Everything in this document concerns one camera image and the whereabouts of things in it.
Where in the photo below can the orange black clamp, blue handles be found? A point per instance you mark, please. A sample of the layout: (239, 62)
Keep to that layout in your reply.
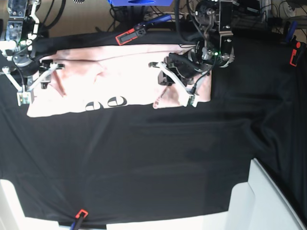
(140, 29)

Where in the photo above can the light pink T-shirt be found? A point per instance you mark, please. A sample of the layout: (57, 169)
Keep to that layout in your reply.
(106, 77)

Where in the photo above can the white power strip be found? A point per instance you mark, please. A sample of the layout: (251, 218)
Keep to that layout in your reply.
(182, 15)

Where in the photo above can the black table cloth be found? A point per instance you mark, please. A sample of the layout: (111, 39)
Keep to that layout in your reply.
(136, 163)

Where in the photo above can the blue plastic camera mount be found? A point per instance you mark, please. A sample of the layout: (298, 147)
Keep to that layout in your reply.
(140, 2)

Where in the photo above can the blue clamp at front edge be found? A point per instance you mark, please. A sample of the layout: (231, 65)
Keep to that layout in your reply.
(79, 218)

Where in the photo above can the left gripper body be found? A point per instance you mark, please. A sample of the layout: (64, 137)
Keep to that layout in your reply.
(197, 60)

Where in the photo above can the blue clamp handle right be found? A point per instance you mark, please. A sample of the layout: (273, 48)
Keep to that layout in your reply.
(289, 30)

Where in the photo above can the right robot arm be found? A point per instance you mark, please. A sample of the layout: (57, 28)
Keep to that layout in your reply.
(26, 10)

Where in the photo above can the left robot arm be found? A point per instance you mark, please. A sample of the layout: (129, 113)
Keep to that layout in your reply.
(212, 19)

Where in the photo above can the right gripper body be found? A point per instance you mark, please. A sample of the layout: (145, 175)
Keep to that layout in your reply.
(17, 49)

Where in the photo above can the orange clamp at right edge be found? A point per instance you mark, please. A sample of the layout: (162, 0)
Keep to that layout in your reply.
(295, 53)

